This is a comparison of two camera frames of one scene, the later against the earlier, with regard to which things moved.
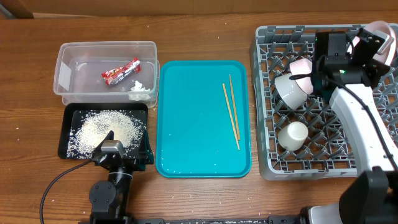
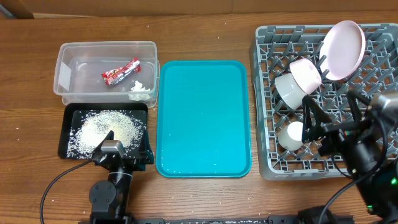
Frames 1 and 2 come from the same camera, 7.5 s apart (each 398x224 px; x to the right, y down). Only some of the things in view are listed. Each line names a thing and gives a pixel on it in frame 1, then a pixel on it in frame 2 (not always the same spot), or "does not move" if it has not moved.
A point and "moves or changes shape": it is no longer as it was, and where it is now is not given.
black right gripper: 376,69 to 334,131
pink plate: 388,55 moves or changes shape
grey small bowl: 291,93 does not move
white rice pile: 96,124 does not move
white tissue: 138,93 does not move
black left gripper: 145,155 does not move
